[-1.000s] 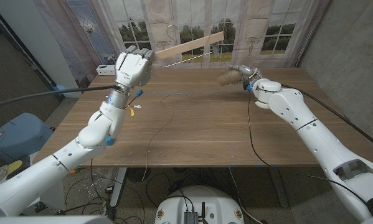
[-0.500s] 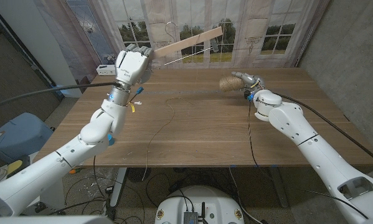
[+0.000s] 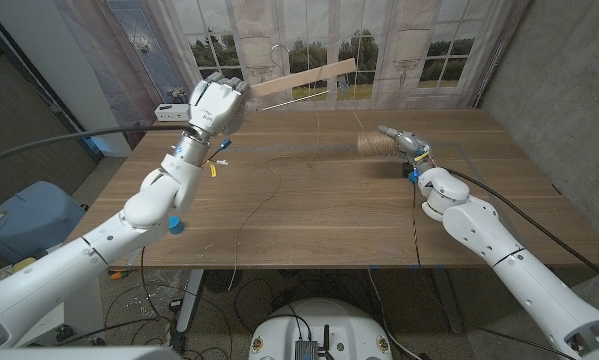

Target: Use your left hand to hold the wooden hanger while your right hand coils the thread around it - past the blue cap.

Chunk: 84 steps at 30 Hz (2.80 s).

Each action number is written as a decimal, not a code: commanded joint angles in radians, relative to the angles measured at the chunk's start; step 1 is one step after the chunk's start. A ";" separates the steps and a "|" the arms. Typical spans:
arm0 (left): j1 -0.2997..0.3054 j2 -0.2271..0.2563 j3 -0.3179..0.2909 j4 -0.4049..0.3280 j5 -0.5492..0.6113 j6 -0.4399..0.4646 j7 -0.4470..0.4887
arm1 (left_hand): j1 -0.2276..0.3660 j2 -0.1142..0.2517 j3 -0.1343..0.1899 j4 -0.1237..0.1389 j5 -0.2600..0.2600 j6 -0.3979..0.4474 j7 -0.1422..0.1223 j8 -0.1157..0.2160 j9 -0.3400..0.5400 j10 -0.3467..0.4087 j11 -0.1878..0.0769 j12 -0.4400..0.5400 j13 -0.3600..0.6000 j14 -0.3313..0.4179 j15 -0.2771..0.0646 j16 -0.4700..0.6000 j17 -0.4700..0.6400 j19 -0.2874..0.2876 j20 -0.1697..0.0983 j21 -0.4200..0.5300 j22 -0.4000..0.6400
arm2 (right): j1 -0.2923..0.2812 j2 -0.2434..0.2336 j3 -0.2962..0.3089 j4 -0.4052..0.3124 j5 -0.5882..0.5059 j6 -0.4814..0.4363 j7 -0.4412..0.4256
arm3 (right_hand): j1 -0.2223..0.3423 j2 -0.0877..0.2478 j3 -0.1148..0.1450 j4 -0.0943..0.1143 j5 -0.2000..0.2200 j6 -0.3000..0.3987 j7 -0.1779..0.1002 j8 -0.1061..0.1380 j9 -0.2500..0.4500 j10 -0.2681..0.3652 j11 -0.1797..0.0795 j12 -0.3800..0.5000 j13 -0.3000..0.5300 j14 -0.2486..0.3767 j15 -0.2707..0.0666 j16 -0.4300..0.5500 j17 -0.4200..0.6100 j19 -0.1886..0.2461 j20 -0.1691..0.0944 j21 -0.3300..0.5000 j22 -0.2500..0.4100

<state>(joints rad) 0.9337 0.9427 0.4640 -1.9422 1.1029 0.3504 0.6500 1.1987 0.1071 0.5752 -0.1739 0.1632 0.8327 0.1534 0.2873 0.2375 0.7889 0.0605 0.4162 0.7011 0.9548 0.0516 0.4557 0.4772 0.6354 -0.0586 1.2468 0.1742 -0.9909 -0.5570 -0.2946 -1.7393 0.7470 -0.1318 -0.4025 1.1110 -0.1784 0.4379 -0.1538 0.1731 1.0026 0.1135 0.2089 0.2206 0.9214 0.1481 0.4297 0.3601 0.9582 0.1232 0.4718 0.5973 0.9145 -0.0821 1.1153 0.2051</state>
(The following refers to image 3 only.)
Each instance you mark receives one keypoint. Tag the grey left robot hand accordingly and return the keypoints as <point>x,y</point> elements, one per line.
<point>218,105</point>

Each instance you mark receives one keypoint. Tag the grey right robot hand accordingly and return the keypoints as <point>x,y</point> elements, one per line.
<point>411,145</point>

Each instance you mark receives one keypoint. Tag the jute twine spool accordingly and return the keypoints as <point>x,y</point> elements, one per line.
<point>376,144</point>

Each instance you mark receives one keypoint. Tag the wooden stick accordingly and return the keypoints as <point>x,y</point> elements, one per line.
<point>304,77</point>

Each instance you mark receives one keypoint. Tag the jute twine strand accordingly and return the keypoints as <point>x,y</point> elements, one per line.
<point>274,192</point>

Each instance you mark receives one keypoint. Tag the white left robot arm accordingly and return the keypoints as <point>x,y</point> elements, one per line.
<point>104,245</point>

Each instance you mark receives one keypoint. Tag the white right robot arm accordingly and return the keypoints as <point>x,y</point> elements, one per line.
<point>504,260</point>

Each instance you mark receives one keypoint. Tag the blue bottle cap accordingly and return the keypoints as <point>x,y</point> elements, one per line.
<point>177,226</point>

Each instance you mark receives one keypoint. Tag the white power strip box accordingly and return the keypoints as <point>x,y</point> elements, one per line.
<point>171,112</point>

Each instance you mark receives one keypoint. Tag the printed window backdrop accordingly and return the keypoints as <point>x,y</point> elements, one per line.
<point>379,30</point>

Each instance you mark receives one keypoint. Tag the grey table leg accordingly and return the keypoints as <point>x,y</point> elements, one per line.
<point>449,305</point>

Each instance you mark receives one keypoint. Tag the black floor fan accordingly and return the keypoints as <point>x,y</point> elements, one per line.
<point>222,281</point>

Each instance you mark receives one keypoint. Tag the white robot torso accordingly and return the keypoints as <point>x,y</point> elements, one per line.
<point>324,320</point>

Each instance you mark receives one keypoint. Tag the white table leg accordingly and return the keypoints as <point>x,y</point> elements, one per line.
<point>191,300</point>

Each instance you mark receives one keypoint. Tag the blue plastic bin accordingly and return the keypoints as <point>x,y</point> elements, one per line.
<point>24,220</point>

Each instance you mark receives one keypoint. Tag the small grey electronics box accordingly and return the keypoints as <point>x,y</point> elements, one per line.
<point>306,350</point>

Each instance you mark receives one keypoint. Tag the white low platform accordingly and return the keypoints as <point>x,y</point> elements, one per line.
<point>81,312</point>

